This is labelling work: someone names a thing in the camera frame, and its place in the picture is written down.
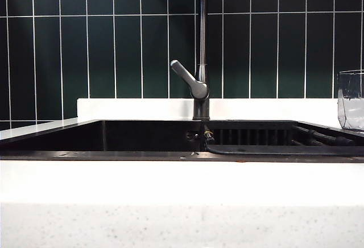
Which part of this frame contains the black roll-up drying rack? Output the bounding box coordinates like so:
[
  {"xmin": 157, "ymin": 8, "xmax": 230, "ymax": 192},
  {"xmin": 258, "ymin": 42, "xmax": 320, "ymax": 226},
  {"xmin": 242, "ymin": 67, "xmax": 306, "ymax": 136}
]
[{"xmin": 201, "ymin": 122, "xmax": 364, "ymax": 156}]

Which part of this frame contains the dark metal gooseneck faucet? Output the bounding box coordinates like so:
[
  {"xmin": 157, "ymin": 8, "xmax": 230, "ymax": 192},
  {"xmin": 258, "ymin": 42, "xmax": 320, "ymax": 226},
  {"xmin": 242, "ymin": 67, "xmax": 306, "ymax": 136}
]
[{"xmin": 192, "ymin": 0, "xmax": 212, "ymax": 121}]

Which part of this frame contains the grey faucet lever handle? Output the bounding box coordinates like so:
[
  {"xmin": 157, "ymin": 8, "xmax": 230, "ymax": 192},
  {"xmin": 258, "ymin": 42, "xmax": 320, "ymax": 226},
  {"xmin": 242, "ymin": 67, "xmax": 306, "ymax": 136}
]
[{"xmin": 169, "ymin": 59, "xmax": 210, "ymax": 100}]

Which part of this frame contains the clear glass mug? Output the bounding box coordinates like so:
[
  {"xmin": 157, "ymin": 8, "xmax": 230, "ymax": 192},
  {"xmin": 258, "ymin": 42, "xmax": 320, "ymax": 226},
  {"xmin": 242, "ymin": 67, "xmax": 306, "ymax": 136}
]
[{"xmin": 336, "ymin": 71, "xmax": 364, "ymax": 132}]

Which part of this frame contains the black kitchen sink basin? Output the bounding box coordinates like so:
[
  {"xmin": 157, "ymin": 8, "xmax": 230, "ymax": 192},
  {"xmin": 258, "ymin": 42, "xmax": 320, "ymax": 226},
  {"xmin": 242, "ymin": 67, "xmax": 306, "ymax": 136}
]
[{"xmin": 0, "ymin": 118, "xmax": 364, "ymax": 163}]

